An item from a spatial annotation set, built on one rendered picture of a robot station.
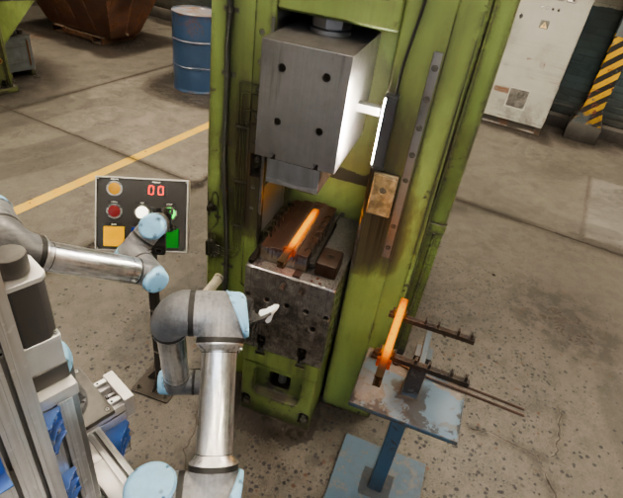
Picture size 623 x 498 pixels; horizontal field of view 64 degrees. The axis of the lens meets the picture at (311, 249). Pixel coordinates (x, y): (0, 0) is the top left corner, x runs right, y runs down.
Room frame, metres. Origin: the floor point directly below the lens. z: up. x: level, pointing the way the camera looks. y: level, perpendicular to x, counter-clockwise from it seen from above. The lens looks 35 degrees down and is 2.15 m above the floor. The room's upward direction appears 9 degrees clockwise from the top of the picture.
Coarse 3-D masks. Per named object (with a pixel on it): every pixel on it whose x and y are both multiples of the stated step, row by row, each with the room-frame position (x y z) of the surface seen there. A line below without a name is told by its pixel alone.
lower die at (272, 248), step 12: (300, 204) 2.00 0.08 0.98; (312, 204) 2.00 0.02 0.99; (324, 204) 2.00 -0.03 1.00; (288, 216) 1.88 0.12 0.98; (300, 216) 1.87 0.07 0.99; (324, 216) 1.90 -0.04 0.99; (276, 228) 1.77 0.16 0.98; (288, 228) 1.77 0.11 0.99; (312, 228) 1.79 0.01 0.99; (324, 228) 1.81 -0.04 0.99; (264, 240) 1.67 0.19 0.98; (276, 240) 1.67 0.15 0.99; (288, 240) 1.68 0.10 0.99; (312, 240) 1.70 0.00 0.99; (264, 252) 1.62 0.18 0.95; (276, 252) 1.61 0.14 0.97; (300, 252) 1.61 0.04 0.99; (288, 264) 1.60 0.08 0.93; (300, 264) 1.59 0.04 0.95
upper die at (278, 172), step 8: (272, 160) 1.62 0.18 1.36; (272, 168) 1.62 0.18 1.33; (280, 168) 1.62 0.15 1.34; (288, 168) 1.61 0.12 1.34; (296, 168) 1.60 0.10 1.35; (304, 168) 1.60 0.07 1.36; (272, 176) 1.62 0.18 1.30; (280, 176) 1.62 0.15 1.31; (288, 176) 1.61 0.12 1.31; (296, 176) 1.60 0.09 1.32; (304, 176) 1.60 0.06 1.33; (312, 176) 1.59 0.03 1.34; (320, 176) 1.60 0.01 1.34; (328, 176) 1.73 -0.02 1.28; (280, 184) 1.62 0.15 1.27; (288, 184) 1.61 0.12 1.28; (296, 184) 1.60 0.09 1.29; (304, 184) 1.60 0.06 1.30; (312, 184) 1.59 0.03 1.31; (320, 184) 1.62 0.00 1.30; (312, 192) 1.59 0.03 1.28
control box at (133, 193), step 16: (96, 176) 1.60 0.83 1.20; (112, 176) 1.62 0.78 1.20; (96, 192) 1.58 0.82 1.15; (128, 192) 1.60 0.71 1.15; (144, 192) 1.61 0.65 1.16; (160, 192) 1.63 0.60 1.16; (176, 192) 1.64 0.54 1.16; (96, 208) 1.54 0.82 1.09; (128, 208) 1.57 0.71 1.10; (176, 208) 1.61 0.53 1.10; (96, 224) 1.52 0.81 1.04; (112, 224) 1.53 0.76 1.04; (128, 224) 1.54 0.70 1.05; (176, 224) 1.58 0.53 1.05; (96, 240) 1.49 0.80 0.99
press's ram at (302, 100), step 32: (288, 32) 1.76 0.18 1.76; (352, 32) 1.91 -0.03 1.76; (288, 64) 1.62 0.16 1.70; (320, 64) 1.59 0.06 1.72; (352, 64) 1.58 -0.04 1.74; (288, 96) 1.62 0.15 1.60; (320, 96) 1.59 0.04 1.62; (352, 96) 1.66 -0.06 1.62; (256, 128) 1.64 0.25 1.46; (288, 128) 1.61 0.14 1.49; (320, 128) 1.59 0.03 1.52; (352, 128) 1.76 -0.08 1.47; (288, 160) 1.61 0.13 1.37; (320, 160) 1.58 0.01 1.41
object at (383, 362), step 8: (400, 304) 1.43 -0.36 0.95; (400, 312) 1.39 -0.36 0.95; (400, 320) 1.34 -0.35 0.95; (392, 328) 1.30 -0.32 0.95; (392, 336) 1.26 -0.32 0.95; (392, 344) 1.22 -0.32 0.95; (384, 352) 1.18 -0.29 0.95; (384, 360) 1.13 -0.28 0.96; (384, 368) 1.10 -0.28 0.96; (376, 376) 1.06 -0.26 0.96; (376, 384) 1.06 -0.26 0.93
